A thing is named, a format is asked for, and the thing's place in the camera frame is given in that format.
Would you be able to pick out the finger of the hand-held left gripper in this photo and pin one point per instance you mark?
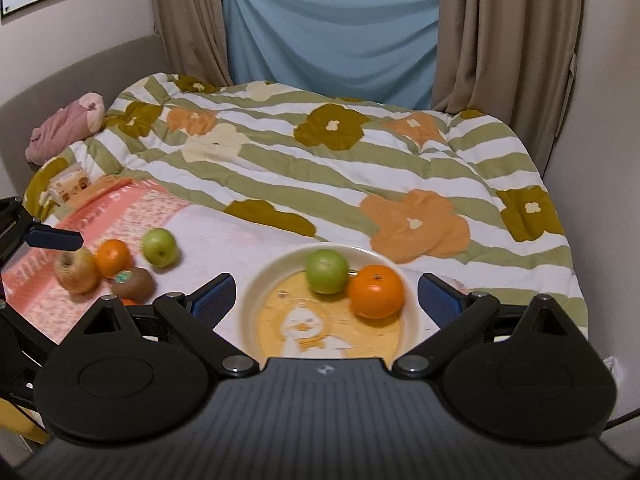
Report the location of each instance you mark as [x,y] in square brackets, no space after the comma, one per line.
[55,237]

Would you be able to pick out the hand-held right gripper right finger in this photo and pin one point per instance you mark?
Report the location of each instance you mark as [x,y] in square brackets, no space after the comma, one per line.
[437,295]

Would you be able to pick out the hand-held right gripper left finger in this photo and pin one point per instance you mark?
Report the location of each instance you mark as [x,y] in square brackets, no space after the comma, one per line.
[217,297]

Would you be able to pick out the large red-yellow apple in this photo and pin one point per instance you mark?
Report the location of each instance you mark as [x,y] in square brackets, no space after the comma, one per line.
[75,270]

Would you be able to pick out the green apple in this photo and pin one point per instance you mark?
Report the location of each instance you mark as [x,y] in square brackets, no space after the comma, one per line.
[160,246]
[327,271]

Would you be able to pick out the brown kiwi with green sticker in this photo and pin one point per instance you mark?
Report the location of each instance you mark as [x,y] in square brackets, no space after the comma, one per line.
[135,285]

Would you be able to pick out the cream plate with yellow print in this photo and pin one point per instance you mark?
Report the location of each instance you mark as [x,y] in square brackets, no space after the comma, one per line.
[350,335]

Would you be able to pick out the pink patterned bed sheet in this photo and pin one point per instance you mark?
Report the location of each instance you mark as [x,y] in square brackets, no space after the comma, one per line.
[210,240]

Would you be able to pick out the pink plush pillow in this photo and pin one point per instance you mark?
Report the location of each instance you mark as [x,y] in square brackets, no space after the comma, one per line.
[65,125]

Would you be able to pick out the grey bed headboard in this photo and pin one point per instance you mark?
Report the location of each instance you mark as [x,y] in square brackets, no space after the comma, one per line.
[60,80]

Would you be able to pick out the floral striped quilt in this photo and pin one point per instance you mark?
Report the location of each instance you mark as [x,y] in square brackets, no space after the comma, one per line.
[325,180]

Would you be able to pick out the blue hanging cloth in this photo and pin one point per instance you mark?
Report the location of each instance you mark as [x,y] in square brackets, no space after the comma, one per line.
[330,40]

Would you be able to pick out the yellow wooden frame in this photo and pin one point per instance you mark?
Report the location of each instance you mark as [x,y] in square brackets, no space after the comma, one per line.
[25,422]

